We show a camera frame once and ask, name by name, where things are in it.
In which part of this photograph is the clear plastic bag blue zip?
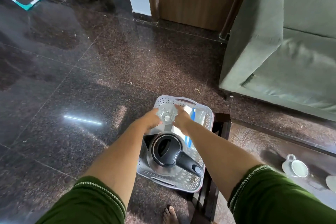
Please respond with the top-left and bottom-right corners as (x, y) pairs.
(181, 105), (210, 151)

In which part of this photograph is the person's right forearm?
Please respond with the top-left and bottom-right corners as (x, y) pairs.
(183, 124), (266, 201)

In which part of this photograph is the grey-green loveseat sofa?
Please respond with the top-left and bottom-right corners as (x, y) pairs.
(219, 0), (336, 122)

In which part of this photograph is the person's right hand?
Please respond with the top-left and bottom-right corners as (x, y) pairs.
(172, 104), (194, 137)

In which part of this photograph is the clear glass tumbler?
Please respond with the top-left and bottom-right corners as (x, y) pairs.
(156, 103), (179, 125)

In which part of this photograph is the person's left forearm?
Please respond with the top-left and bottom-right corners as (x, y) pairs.
(81, 124), (148, 210)

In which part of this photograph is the white perforated plastic basket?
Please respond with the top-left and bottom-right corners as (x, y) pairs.
(136, 94), (215, 193)

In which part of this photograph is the person's green garment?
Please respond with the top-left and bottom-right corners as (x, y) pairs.
(35, 164), (336, 224)

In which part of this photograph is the steel electric kettle black handle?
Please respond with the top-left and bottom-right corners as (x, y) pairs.
(143, 124), (205, 177)

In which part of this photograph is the tall white mug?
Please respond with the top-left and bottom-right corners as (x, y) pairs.
(325, 175), (336, 193)

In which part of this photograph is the dark wooden coffee table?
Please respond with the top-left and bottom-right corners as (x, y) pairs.
(191, 112), (336, 224)

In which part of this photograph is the white handled teacup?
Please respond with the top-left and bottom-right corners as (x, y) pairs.
(282, 154), (309, 179)

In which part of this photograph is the person's left hand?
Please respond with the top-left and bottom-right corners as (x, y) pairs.
(135, 107), (163, 135)

